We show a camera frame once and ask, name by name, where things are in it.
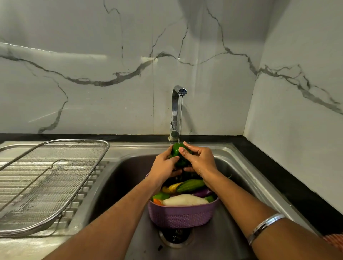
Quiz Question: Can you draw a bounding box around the person's left hand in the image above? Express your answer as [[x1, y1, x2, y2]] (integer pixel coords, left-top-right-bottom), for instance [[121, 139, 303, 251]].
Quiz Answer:
[[147, 145, 183, 186]]

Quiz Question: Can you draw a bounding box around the person's right hand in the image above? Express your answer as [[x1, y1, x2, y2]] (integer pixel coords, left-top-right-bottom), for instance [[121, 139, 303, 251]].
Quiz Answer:
[[178, 141, 219, 186]]

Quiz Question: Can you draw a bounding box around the green bell pepper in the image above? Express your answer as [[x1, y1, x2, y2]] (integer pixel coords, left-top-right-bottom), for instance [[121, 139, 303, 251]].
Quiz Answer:
[[169, 142, 192, 168]]

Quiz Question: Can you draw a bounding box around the person's left forearm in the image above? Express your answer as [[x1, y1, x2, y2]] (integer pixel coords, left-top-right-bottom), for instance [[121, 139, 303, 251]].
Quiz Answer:
[[42, 175, 167, 260]]

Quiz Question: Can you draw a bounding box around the person's right forearm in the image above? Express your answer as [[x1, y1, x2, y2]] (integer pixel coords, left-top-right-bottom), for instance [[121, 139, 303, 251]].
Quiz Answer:
[[203, 171, 343, 260]]

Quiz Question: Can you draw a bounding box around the yellow pepper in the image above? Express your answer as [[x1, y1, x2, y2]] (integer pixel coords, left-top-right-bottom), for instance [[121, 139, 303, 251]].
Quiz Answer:
[[162, 182, 183, 194]]

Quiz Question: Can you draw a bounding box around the green cucumber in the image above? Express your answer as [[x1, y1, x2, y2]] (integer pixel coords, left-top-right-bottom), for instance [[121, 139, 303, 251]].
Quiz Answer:
[[176, 179, 206, 194]]

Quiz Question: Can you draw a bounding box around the chrome faucet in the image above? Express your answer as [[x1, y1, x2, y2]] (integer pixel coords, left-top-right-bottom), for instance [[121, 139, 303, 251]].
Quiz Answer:
[[168, 85, 188, 142]]

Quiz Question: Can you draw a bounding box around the white radish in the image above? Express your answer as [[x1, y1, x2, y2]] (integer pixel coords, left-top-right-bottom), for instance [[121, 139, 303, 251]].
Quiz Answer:
[[162, 194, 210, 207]]

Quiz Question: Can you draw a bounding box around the purple eggplant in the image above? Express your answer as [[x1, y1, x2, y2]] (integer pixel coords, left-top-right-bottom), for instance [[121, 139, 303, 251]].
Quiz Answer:
[[192, 188, 213, 199]]

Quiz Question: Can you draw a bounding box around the purple plastic colander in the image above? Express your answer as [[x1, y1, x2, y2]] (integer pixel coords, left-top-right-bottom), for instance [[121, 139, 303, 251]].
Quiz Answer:
[[146, 173, 220, 229]]

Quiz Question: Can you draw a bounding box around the stainless steel sink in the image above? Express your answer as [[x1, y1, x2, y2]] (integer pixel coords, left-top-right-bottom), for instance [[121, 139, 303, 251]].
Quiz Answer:
[[0, 140, 320, 260]]

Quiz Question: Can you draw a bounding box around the sink drain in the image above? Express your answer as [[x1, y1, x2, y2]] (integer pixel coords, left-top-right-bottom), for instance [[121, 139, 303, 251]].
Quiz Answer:
[[158, 227, 193, 248]]

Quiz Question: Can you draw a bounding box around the steel mesh drying basket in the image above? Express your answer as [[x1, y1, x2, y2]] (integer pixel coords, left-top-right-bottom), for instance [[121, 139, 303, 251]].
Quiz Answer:
[[0, 139, 110, 238]]

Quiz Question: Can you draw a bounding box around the orange patterned clothing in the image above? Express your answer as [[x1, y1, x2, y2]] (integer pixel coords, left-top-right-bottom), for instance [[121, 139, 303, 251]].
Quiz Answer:
[[323, 233, 343, 252]]

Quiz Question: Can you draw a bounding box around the silver bracelet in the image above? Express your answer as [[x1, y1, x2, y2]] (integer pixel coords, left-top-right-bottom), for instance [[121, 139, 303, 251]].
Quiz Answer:
[[247, 213, 286, 246]]

